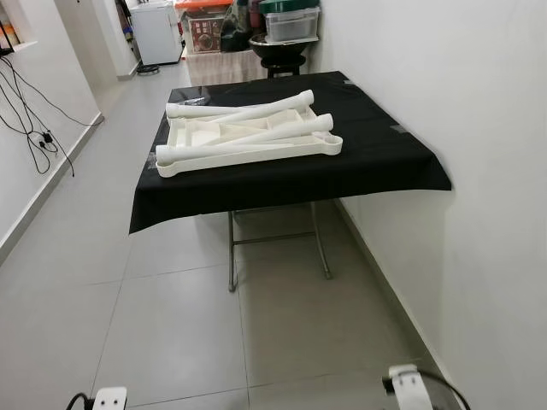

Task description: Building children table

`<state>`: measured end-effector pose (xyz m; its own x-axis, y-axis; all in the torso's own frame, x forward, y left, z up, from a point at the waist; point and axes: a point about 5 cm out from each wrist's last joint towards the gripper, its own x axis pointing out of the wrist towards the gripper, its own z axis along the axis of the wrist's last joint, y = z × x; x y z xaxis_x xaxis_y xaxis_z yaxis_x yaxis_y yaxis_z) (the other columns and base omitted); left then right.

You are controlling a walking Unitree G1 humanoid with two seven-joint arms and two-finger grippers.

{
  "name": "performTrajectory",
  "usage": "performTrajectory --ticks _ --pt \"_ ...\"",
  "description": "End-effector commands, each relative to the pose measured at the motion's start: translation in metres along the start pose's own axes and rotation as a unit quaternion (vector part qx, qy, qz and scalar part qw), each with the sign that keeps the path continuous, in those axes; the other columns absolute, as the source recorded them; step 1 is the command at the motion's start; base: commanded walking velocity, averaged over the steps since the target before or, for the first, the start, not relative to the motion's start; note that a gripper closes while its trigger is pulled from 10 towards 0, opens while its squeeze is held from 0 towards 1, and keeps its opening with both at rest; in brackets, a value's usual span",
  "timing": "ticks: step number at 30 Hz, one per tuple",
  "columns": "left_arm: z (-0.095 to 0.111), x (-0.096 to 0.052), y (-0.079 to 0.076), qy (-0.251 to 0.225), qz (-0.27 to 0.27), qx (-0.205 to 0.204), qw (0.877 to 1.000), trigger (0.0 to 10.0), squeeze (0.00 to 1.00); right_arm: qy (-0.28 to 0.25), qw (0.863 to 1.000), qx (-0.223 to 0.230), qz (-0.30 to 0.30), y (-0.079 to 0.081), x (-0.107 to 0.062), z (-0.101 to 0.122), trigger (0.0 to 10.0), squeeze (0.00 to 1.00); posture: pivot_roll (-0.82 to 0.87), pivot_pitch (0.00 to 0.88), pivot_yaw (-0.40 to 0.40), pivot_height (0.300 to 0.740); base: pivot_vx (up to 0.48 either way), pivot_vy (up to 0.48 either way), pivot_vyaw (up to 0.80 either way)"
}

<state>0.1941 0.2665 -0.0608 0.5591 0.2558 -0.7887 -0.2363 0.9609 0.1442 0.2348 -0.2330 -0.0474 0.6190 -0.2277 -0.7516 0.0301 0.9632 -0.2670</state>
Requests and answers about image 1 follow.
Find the beige striped cloth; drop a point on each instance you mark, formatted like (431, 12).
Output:
(222, 68)

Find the white plastic children table top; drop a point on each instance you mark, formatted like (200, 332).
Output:
(197, 137)

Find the orange lid storage box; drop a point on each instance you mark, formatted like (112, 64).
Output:
(203, 30)

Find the black tablecloth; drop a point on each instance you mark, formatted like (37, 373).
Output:
(376, 162)

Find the black bag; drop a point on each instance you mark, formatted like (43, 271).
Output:
(235, 30)

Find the green lid clear container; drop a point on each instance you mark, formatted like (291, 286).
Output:
(291, 21)

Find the grey metal folding table frame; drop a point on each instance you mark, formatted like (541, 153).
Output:
(232, 256)

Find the black power adapter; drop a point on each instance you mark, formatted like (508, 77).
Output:
(49, 137)

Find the black wok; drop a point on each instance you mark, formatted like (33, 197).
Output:
(278, 47)

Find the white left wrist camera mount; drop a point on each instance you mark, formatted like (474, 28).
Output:
(109, 399)

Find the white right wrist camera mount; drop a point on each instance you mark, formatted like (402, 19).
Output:
(408, 389)

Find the white chest freezer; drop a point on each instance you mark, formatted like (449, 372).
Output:
(158, 34)

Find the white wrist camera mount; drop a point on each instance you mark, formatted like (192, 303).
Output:
(109, 399)
(408, 389)

